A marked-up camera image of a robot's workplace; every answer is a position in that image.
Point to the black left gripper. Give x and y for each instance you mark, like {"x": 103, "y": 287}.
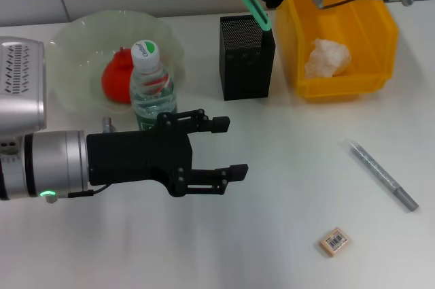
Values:
{"x": 136, "y": 156}

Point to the clear plastic water bottle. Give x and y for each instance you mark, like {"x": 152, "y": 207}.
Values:
{"x": 153, "y": 92}

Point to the white paper ball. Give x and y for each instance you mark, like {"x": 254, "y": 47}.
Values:
{"x": 328, "y": 58}

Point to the red-orange fruit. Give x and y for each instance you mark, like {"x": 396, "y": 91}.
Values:
{"x": 115, "y": 78}

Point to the beige eraser with barcode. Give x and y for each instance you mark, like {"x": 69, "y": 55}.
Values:
{"x": 335, "y": 242}

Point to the grey marker pen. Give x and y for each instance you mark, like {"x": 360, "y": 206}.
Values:
{"x": 384, "y": 177}

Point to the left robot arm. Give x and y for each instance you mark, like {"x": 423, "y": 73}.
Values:
{"x": 51, "y": 163}

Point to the black mesh pen holder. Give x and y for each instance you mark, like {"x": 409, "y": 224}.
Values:
{"x": 246, "y": 71}

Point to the translucent wavy fruit plate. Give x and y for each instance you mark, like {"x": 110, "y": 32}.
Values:
{"x": 74, "y": 51}

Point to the yellow plastic storage bin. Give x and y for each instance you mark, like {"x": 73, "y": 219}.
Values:
{"x": 340, "y": 85}

